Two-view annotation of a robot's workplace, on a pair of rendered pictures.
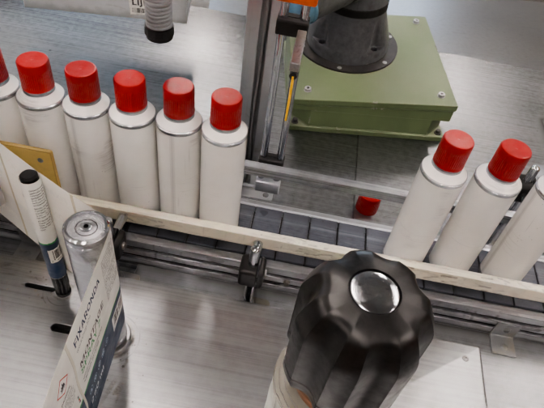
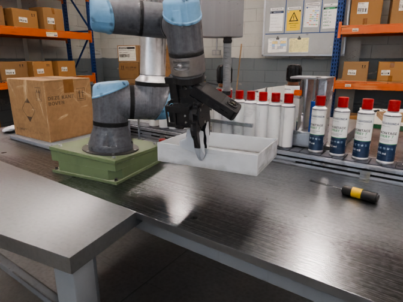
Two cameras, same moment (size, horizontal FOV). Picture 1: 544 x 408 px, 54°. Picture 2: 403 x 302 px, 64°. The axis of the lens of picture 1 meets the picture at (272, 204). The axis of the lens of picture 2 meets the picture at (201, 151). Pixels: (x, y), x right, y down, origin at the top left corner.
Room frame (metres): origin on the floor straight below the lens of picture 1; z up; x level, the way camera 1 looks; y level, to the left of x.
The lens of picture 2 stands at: (1.64, 0.77, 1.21)
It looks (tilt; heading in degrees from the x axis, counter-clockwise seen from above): 16 degrees down; 213
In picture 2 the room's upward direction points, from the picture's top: straight up
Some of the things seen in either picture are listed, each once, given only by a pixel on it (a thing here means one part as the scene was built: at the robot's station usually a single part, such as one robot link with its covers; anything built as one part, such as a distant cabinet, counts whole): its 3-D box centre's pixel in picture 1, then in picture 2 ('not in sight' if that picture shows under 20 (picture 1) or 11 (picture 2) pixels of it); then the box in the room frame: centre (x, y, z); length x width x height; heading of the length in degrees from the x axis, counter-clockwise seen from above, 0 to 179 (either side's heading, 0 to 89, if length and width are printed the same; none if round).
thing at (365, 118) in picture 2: not in sight; (363, 129); (0.47, 0.64, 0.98); 0.05 x 0.05 x 0.20
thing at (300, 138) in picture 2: not in sight; (308, 111); (0.38, 0.43, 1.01); 0.14 x 0.13 x 0.26; 88
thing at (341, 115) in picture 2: not in sight; (340, 126); (0.47, 0.57, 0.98); 0.05 x 0.05 x 0.20
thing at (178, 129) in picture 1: (180, 157); (227, 114); (0.46, 0.12, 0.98); 0.05 x 0.05 x 0.20
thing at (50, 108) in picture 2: not in sight; (51, 106); (0.75, -0.70, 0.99); 0.30 x 0.24 x 0.27; 90
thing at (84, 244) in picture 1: (99, 289); not in sight; (0.27, 0.15, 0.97); 0.05 x 0.05 x 0.19
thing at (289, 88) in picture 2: not in sight; (292, 90); (-0.14, 0.19, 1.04); 0.09 x 0.09 x 0.29
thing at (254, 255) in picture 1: (252, 278); not in sight; (0.37, 0.01, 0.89); 0.03 x 0.03 x 0.12; 88
